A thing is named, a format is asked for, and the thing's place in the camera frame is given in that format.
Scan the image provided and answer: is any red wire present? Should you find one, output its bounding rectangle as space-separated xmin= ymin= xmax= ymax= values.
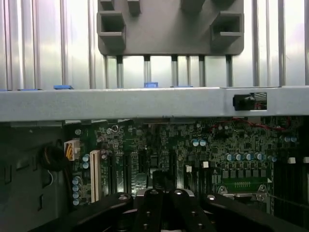
xmin=210 ymin=102 xmax=291 ymax=133

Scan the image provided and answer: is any black RAM slots row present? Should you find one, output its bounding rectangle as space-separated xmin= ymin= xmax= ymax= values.
xmin=274 ymin=156 xmax=309 ymax=218

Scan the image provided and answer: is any grey plastic parts rack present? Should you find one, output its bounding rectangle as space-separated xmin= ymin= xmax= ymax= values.
xmin=96 ymin=0 xmax=246 ymax=57

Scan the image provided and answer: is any open black PC case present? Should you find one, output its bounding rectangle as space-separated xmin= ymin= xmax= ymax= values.
xmin=0 ymin=82 xmax=309 ymax=232

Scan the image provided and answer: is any black intrusion switch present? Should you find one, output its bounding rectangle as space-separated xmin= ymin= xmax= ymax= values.
xmin=232 ymin=92 xmax=256 ymax=111

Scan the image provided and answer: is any white expansion slot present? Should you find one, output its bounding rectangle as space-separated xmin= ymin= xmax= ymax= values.
xmin=89 ymin=149 xmax=102 ymax=204

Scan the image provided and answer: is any CPU socket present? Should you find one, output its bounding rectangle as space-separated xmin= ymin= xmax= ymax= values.
xmin=216 ymin=176 xmax=274 ymax=214

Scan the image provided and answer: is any green motherboard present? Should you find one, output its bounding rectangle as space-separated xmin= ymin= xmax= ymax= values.
xmin=62 ymin=116 xmax=309 ymax=218

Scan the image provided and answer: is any black wire bundle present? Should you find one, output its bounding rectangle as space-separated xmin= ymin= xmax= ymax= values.
xmin=39 ymin=145 xmax=73 ymax=194

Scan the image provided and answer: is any white power connector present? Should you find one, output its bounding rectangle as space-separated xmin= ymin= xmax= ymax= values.
xmin=63 ymin=139 xmax=82 ymax=161

